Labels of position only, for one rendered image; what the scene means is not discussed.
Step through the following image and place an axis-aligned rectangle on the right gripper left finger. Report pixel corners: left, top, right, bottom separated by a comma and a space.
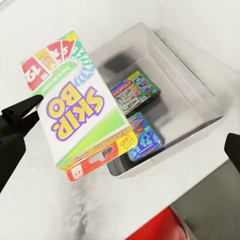
0, 133, 27, 193

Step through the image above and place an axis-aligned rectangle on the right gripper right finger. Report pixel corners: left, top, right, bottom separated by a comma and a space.
224, 132, 240, 173

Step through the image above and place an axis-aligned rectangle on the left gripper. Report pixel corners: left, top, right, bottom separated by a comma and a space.
0, 94, 44, 138

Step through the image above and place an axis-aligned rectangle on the board game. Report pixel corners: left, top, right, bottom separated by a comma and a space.
128, 112, 164, 163
20, 31, 139, 183
110, 70, 161, 119

